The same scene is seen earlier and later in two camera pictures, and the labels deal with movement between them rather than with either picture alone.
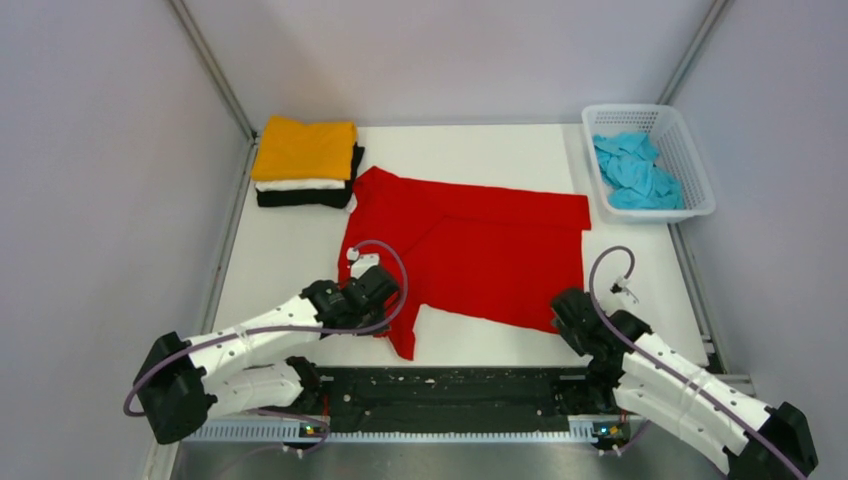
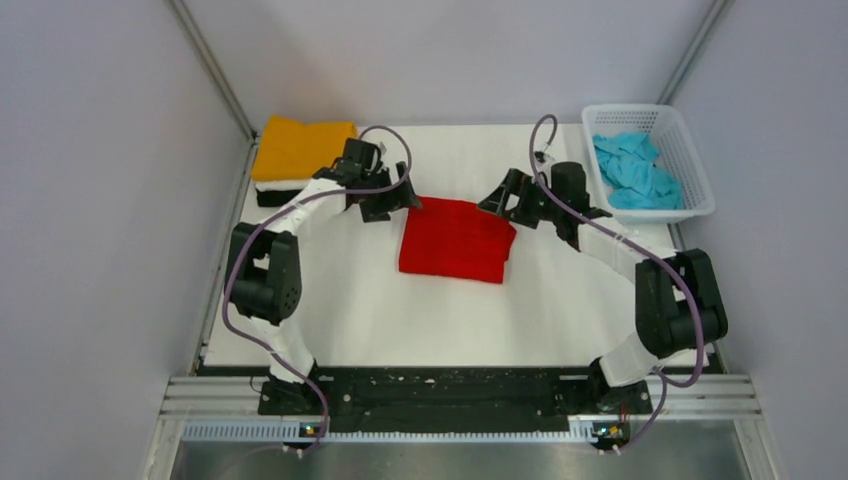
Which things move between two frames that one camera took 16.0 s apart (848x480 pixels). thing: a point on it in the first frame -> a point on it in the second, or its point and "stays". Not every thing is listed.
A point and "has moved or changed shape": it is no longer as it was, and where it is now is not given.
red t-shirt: x=436 y=243 has moved or changed shape
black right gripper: x=570 y=335 -> x=520 y=184
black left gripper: x=381 y=318 -> x=398 y=198
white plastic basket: x=677 y=156 stays
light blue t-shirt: x=627 y=168 stays
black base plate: x=459 y=398 stays
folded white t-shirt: x=308 y=184 stays
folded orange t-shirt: x=292 y=149 stays
